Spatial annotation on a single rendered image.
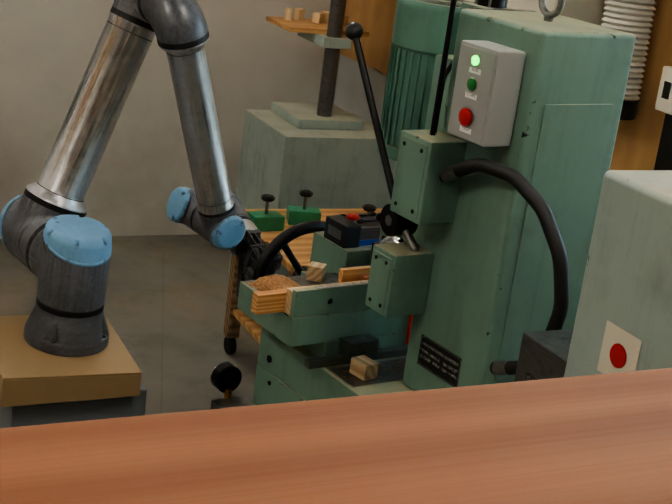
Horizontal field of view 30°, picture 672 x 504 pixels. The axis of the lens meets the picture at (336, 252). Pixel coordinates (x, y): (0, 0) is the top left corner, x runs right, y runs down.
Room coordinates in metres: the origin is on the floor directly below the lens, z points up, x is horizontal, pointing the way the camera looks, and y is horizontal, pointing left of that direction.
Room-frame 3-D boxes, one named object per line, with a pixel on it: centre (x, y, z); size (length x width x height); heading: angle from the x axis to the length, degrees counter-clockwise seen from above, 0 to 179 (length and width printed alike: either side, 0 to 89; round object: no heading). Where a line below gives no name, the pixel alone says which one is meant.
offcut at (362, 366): (2.23, -0.08, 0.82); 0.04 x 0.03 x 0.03; 42
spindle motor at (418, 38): (2.43, -0.14, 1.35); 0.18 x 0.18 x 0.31
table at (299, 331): (2.53, -0.09, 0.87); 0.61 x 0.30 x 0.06; 126
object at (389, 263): (2.19, -0.12, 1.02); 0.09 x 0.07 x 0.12; 126
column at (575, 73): (2.19, -0.31, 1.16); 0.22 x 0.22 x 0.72; 36
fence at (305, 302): (2.41, -0.18, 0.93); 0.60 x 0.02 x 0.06; 126
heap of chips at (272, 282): (2.37, 0.10, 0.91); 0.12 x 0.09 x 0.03; 36
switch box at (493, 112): (2.09, -0.21, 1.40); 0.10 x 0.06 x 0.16; 36
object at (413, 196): (2.17, -0.14, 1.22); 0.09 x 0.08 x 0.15; 36
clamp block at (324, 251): (2.60, -0.04, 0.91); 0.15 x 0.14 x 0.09; 126
